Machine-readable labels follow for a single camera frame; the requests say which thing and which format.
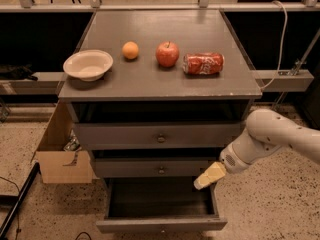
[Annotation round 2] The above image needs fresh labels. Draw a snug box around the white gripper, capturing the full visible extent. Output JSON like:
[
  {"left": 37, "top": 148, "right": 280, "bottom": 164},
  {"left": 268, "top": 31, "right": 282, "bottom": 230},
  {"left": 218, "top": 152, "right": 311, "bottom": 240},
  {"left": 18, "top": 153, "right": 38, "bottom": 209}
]
[{"left": 194, "top": 143, "right": 249, "bottom": 190}]

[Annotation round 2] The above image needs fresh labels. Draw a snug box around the grey bottom drawer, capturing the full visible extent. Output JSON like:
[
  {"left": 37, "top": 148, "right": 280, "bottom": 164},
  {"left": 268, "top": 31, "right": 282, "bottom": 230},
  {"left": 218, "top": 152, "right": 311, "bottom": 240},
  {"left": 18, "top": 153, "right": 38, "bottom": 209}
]
[{"left": 96, "top": 176, "right": 227, "bottom": 233}]

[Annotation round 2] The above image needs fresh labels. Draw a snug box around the grey drawer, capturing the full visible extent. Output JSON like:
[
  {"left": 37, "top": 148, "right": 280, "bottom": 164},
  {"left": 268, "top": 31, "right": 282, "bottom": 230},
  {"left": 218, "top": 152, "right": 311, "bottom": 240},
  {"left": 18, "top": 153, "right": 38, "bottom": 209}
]
[
  {"left": 96, "top": 176, "right": 227, "bottom": 233},
  {"left": 91, "top": 157, "right": 217, "bottom": 178},
  {"left": 74, "top": 122, "right": 243, "bottom": 150}
]

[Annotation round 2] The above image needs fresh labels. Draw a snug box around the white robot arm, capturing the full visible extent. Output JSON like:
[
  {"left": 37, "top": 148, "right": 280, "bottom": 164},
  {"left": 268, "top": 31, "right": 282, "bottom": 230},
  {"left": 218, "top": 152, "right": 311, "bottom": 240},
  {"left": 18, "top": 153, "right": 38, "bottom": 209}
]
[{"left": 194, "top": 109, "right": 320, "bottom": 190}]

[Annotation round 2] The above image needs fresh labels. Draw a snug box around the grey wooden drawer cabinet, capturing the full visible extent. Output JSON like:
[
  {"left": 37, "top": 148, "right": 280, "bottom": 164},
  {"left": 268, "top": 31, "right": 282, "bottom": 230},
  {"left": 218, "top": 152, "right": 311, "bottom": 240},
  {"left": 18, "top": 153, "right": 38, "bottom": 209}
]
[{"left": 58, "top": 8, "right": 263, "bottom": 185}]

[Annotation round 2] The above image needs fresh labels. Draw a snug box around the grey top drawer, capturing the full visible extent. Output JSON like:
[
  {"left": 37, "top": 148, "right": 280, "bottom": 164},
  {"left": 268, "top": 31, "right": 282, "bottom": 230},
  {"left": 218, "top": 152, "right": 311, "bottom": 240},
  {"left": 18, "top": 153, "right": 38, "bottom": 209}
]
[{"left": 74, "top": 122, "right": 243, "bottom": 150}]

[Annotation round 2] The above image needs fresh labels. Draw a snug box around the grey middle drawer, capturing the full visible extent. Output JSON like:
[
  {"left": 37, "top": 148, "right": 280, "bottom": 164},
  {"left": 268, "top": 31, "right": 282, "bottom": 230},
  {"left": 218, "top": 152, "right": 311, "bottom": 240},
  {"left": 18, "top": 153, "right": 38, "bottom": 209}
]
[{"left": 91, "top": 157, "right": 217, "bottom": 178}]

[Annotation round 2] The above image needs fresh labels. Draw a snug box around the crushed red soda can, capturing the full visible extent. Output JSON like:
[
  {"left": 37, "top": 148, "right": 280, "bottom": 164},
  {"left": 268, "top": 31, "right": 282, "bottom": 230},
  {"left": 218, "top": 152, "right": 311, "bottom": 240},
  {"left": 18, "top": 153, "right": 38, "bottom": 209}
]
[{"left": 183, "top": 52, "right": 224, "bottom": 75}]

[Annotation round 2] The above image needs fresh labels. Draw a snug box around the red apple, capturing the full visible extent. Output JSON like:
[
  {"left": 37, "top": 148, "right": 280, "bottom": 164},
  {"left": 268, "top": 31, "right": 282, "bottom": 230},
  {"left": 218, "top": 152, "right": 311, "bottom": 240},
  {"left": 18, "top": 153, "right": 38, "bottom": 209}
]
[{"left": 156, "top": 41, "right": 180, "bottom": 68}]

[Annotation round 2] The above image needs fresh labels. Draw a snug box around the orange fruit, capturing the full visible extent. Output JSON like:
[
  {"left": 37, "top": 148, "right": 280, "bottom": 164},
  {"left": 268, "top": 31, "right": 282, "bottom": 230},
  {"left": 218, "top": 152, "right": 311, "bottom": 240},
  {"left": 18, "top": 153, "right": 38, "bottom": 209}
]
[{"left": 122, "top": 41, "right": 139, "bottom": 60}]

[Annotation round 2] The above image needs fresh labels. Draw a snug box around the cardboard box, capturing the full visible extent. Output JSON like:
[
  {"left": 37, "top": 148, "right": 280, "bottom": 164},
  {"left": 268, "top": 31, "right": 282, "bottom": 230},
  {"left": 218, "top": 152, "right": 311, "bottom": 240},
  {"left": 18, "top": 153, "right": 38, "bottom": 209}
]
[{"left": 31, "top": 100, "right": 98, "bottom": 185}]

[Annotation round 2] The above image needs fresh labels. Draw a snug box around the white bowl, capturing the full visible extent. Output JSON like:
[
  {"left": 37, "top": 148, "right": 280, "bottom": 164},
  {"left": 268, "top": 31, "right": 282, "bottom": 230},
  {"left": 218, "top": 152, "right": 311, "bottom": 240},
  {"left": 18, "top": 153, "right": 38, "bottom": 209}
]
[{"left": 63, "top": 50, "right": 113, "bottom": 82}]

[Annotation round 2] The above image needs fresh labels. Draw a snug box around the black bar on floor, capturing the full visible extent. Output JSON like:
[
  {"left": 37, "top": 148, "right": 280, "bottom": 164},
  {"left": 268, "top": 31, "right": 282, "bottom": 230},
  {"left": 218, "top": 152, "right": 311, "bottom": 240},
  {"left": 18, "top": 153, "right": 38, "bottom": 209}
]
[{"left": 0, "top": 162, "right": 40, "bottom": 240}]

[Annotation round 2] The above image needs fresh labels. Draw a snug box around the black cloth on ledge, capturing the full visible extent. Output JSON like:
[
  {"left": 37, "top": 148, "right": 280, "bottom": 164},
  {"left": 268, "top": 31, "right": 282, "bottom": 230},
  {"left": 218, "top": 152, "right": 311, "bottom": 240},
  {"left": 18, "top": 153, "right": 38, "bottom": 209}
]
[{"left": 0, "top": 64, "right": 38, "bottom": 81}]

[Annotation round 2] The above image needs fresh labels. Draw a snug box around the white hanging cable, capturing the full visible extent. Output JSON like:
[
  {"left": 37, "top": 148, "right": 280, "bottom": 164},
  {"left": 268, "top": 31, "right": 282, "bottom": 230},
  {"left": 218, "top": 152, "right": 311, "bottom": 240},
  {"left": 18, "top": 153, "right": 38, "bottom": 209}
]
[{"left": 260, "top": 0, "right": 289, "bottom": 92}]

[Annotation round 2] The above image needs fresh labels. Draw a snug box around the black floor cable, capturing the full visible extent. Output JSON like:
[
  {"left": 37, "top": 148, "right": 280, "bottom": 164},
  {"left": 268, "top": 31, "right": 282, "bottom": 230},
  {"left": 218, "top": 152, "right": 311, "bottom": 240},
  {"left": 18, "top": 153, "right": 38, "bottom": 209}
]
[{"left": 73, "top": 231, "right": 93, "bottom": 240}]

